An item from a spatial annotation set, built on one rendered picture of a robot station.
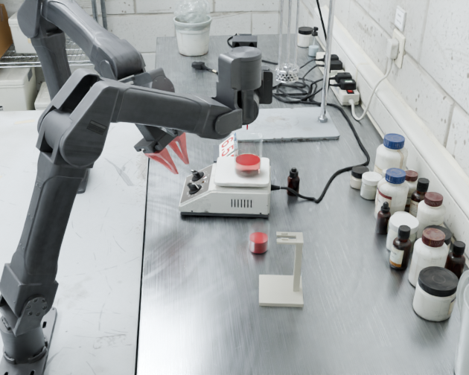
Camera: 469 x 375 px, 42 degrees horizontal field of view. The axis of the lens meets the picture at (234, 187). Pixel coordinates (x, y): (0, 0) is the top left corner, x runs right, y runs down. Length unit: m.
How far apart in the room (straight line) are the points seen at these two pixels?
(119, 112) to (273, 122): 0.91
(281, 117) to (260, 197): 0.52
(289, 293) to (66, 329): 0.40
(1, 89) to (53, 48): 2.14
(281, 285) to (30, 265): 0.46
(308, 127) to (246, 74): 0.73
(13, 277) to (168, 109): 0.35
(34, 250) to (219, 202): 0.50
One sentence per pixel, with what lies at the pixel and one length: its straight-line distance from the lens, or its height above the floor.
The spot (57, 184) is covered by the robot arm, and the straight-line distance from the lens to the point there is 0.91.
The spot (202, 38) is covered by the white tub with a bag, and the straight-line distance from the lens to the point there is 2.31.
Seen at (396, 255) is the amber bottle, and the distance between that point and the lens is 1.23.
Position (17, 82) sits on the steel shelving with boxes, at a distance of 3.52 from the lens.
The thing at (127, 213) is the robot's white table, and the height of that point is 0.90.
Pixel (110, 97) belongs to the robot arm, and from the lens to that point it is 0.88.
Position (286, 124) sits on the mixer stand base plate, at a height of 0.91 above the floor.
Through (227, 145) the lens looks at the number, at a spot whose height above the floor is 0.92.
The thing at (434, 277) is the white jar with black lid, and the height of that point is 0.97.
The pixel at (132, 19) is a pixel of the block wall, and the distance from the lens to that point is 3.75.
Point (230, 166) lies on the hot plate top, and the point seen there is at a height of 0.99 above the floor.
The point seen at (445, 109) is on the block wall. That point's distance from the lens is 1.47.
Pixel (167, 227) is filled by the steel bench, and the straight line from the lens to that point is 1.33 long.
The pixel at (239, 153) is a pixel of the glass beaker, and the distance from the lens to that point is 1.30.
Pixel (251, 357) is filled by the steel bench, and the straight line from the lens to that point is 1.04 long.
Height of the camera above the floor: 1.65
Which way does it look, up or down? 31 degrees down
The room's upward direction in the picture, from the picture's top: straight up
